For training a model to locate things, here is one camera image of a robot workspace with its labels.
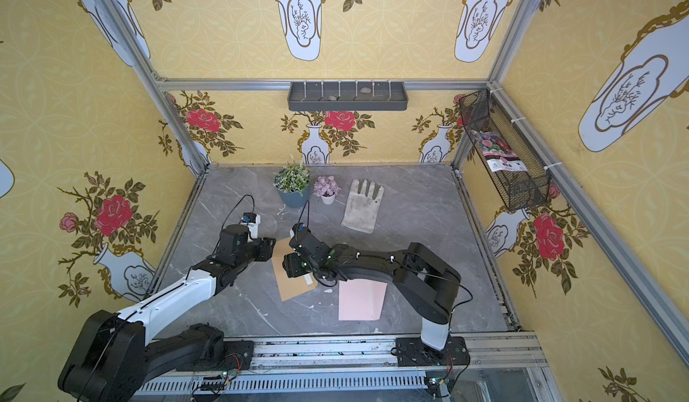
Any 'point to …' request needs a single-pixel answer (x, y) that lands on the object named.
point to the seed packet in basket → (500, 155)
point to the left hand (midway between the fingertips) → (272, 239)
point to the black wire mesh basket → (518, 189)
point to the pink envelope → (361, 300)
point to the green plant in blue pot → (292, 183)
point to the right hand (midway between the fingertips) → (290, 268)
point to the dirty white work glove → (361, 211)
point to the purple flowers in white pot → (326, 187)
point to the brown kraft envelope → (288, 286)
